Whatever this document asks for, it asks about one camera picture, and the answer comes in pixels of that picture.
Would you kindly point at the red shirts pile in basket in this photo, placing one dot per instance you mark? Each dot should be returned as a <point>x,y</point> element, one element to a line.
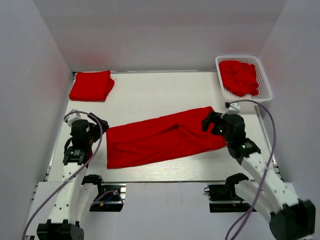
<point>240,78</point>

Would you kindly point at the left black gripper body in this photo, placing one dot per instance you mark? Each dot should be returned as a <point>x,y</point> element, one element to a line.
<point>95,134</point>

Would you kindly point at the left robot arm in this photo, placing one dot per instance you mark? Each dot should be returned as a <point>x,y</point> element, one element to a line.
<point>78,188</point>

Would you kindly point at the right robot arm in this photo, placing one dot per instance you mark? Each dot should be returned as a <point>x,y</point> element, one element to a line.
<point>288,216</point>

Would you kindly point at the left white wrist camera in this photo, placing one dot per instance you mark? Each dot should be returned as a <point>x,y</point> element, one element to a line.
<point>71,117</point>

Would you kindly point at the folded red t shirt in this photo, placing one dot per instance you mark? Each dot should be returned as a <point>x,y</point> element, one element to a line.
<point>92,86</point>

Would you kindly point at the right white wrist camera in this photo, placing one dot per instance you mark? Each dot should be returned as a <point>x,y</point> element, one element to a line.
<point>232,108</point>

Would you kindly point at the white plastic basket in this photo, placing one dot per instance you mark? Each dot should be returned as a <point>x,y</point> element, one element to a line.
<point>264,90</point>

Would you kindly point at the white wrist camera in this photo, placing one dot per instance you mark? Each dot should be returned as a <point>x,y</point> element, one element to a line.
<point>232,108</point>
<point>71,117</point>

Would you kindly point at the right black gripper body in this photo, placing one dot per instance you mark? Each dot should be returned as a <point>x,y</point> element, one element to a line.
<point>221,130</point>

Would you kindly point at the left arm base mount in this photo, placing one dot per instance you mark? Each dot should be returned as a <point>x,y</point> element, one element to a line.
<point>110,198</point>

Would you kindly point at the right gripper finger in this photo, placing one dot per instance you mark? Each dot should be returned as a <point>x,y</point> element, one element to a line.
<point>205,125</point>
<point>214,117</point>

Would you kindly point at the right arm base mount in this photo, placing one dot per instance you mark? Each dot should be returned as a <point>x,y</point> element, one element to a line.
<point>221,201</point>

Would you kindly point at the red t shirt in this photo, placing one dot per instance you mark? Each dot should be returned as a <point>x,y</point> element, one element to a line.
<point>160,139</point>
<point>92,86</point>

